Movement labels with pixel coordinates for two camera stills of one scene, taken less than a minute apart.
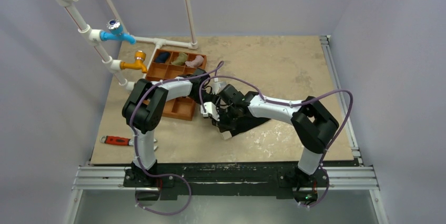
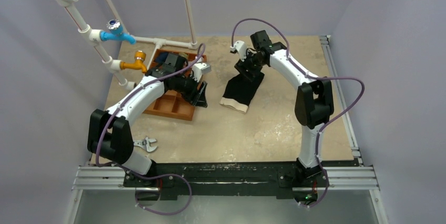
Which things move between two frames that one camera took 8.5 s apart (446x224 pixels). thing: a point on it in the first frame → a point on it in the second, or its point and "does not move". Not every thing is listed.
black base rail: (284, 177) does not move
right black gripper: (232, 121) → (249, 72)
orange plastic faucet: (140, 56) does not move
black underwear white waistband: (243, 124) → (239, 92)
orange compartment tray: (166, 64) does not move
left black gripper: (214, 97) → (194, 99)
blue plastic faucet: (115, 31) does not move
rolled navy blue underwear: (162, 57) does not move
